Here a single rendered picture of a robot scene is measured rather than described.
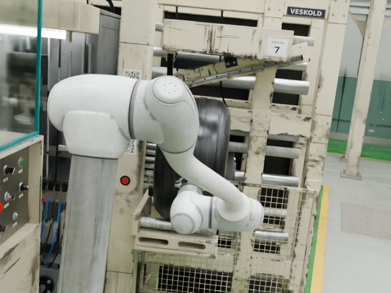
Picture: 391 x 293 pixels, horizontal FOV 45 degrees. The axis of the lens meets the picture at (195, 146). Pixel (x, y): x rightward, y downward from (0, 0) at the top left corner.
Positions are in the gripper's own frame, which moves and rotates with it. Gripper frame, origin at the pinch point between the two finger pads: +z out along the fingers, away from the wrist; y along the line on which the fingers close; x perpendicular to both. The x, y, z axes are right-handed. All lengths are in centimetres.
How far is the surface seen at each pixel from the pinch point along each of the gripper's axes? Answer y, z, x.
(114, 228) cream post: 35, 18, 39
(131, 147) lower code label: 29.8, 23.0, 1.3
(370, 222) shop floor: -180, 301, 163
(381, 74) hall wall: -341, 871, 90
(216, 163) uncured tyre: -7.8, 5.5, -2.9
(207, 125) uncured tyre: -2.5, 13.7, -15.4
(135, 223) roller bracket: 23.5, 7.6, 29.3
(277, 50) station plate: -30, 55, -42
